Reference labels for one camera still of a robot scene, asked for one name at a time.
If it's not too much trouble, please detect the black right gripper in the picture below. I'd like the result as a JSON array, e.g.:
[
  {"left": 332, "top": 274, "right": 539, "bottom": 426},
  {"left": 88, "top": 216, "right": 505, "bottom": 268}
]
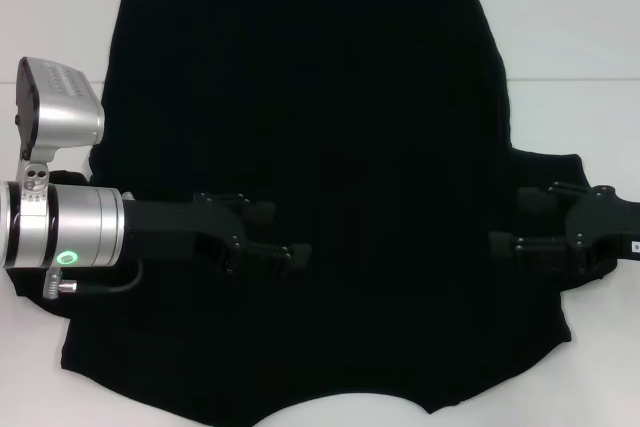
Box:
[{"left": 487, "top": 185, "right": 640, "bottom": 277}]

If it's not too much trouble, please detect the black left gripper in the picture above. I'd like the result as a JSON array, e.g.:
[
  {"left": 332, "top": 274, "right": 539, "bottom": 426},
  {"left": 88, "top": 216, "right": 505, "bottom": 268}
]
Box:
[{"left": 122, "top": 191, "right": 313, "bottom": 279}]

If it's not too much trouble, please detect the black t-shirt with white print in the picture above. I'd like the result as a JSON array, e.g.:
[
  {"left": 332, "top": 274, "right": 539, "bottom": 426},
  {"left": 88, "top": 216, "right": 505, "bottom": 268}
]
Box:
[{"left": 9, "top": 0, "right": 619, "bottom": 427}]

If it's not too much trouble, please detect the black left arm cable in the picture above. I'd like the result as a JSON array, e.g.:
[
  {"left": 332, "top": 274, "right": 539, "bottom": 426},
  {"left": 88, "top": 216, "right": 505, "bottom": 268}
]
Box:
[{"left": 43, "top": 259, "right": 145, "bottom": 301}]

